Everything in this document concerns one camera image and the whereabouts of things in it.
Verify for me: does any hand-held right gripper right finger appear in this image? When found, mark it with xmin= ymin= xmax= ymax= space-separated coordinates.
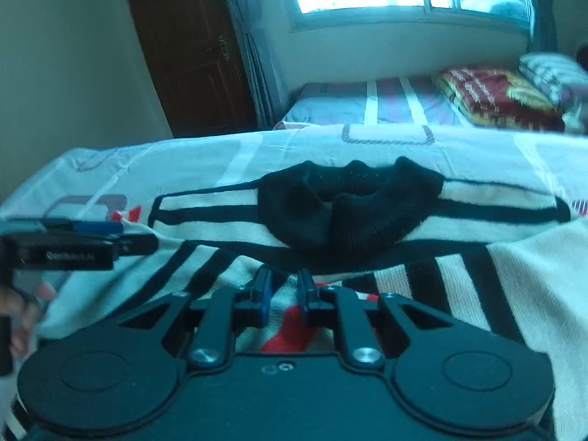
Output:
xmin=296 ymin=268 xmax=465 ymax=371

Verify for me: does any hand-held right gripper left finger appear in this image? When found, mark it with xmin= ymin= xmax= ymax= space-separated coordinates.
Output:
xmin=117 ymin=266 xmax=274 ymax=371

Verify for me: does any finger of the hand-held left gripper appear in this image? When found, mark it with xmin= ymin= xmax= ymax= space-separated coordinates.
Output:
xmin=110 ymin=233 xmax=159 ymax=257
xmin=39 ymin=219 xmax=126 ymax=237

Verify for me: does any striped knit sweater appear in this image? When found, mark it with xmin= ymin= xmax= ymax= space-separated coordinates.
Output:
xmin=0 ymin=156 xmax=588 ymax=441

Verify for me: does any person's left hand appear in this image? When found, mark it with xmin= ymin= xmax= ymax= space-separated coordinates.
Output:
xmin=0 ymin=282 xmax=57 ymax=360

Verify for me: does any dark wooden door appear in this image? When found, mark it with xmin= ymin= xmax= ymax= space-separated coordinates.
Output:
xmin=120 ymin=0 xmax=259 ymax=139

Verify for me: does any bed with striped sheet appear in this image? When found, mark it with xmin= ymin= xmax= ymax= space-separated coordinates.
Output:
xmin=275 ymin=76 xmax=469 ymax=130

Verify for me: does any blue-grey curtain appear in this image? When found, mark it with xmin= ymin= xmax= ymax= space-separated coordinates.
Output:
xmin=214 ymin=0 xmax=289 ymax=130
xmin=524 ymin=0 xmax=559 ymax=53

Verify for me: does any red patterned pillow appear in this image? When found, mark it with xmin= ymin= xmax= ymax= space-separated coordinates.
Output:
xmin=434 ymin=67 xmax=567 ymax=132

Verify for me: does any grey striped pillow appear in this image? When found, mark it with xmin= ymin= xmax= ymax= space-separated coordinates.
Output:
xmin=519 ymin=52 xmax=588 ymax=122

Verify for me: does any pale bundled cloth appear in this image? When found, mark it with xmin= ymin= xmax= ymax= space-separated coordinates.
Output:
xmin=460 ymin=0 xmax=527 ymax=22

